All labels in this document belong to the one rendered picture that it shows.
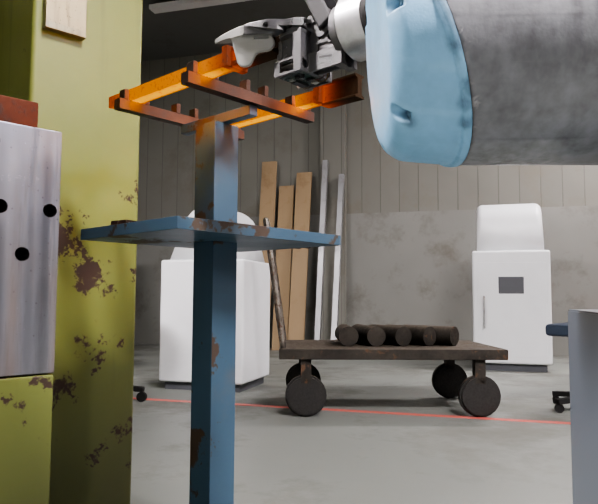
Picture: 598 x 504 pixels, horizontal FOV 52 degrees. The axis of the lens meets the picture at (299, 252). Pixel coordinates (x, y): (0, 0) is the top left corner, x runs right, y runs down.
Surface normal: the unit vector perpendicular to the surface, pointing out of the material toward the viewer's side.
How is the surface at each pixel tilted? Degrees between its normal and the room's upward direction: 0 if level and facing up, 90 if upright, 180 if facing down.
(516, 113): 139
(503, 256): 90
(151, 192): 90
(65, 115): 90
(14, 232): 90
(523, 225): 71
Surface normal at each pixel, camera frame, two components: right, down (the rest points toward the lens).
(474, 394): 0.01, -0.07
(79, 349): 0.67, -0.05
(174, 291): -0.28, -0.07
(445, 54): -0.11, 0.29
